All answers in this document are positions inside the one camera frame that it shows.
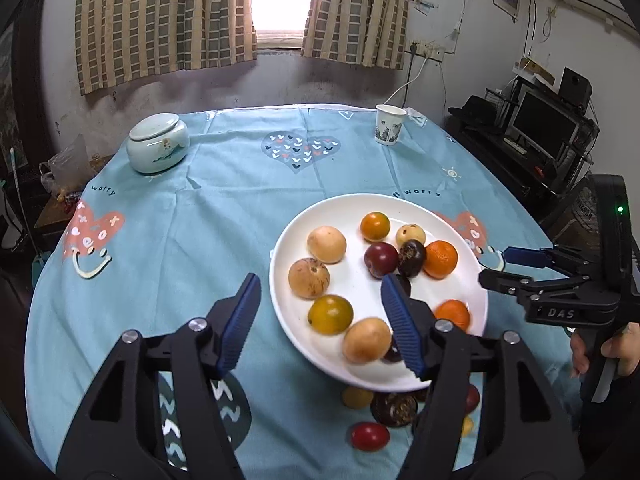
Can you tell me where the red tomato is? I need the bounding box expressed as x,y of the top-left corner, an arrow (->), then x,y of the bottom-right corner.
350,422 -> 391,452

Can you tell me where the white cable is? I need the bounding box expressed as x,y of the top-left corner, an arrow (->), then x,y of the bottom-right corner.
385,55 -> 431,106

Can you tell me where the orange mandarin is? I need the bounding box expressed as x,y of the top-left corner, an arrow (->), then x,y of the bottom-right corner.
434,299 -> 471,332
424,240 -> 459,280

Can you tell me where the small pale yellow spotted fruit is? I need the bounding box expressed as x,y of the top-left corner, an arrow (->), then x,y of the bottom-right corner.
395,223 -> 427,247

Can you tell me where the black speaker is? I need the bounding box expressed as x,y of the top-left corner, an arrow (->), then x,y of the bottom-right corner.
558,66 -> 593,113

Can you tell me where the smooth tan round fruit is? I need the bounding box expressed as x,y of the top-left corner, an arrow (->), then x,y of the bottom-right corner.
342,317 -> 393,365
307,225 -> 347,264

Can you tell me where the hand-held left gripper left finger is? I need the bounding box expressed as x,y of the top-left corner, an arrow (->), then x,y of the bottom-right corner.
55,272 -> 263,480

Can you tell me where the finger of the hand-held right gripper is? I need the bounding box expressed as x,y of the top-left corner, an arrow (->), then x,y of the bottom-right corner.
501,244 -> 602,275
478,269 -> 582,298

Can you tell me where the orange yellow tomato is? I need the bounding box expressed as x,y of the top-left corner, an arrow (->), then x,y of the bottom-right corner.
360,211 -> 391,242

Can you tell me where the person's right hand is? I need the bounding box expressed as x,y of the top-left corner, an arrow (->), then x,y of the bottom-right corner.
570,322 -> 640,378

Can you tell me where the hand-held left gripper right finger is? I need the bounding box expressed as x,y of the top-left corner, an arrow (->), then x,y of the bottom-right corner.
380,274 -> 586,480

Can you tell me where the dark computer desk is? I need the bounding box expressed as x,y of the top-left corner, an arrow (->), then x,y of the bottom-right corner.
445,75 -> 601,211

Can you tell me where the white oval plate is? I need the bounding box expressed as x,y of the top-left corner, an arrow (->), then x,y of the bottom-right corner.
269,193 -> 489,393

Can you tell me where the dark framed painting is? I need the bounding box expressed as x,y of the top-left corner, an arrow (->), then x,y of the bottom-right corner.
0,0 -> 53,171

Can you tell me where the yellow green tomato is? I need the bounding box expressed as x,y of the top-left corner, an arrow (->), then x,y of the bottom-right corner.
307,294 -> 354,336

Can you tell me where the wide checked beige curtain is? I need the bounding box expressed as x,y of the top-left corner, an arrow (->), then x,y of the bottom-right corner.
75,0 -> 258,95

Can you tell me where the dark brown spotted passion fruit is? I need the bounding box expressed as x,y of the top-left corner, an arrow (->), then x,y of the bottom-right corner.
370,392 -> 418,428
397,239 -> 428,279

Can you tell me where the tan spotted passion fruit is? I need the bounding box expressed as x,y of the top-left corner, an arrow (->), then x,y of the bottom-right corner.
288,257 -> 331,301

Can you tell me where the black hat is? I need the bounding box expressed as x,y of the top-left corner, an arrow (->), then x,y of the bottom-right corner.
447,95 -> 501,128

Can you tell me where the clear plastic bag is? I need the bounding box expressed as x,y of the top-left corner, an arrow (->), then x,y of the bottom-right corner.
47,134 -> 93,196

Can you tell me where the light blue printed tablecloth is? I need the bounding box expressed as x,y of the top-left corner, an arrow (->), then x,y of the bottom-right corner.
25,104 -> 591,480

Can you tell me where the narrow checked beige curtain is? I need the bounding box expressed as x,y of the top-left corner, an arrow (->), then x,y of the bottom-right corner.
301,0 -> 413,68

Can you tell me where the white printed paper cup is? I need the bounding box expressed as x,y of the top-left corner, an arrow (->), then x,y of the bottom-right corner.
375,104 -> 407,146

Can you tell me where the pale green lidded ceramic jar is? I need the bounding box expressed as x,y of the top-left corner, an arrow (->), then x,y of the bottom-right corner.
126,113 -> 191,175

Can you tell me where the computer monitor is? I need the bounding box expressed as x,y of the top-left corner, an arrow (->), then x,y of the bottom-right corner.
507,87 -> 581,158

